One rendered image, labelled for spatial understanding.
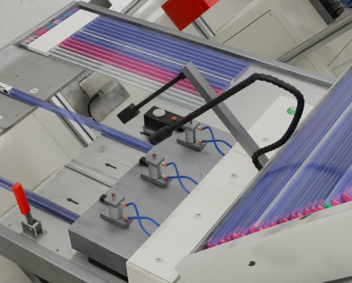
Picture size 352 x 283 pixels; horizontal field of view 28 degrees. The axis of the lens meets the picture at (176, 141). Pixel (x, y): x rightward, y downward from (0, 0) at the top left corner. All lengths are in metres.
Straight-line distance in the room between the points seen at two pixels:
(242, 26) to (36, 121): 0.81
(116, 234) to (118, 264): 0.05
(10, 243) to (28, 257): 0.04
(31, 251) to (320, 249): 0.58
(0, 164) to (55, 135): 0.24
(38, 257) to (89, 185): 0.19
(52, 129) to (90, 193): 1.24
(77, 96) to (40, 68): 0.97
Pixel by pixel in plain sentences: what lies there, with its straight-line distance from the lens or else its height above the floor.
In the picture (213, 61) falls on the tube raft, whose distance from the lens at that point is 1.57.
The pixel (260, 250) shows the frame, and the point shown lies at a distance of 0.79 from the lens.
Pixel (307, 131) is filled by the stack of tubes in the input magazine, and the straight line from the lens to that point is 1.10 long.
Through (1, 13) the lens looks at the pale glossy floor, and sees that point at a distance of 2.63.
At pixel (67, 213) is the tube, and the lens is 1.24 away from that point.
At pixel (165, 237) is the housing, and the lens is 1.08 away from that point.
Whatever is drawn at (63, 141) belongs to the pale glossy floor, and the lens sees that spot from 2.51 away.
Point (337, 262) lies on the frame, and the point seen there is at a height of 1.64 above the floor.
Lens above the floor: 2.14
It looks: 51 degrees down
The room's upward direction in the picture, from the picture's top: 60 degrees clockwise
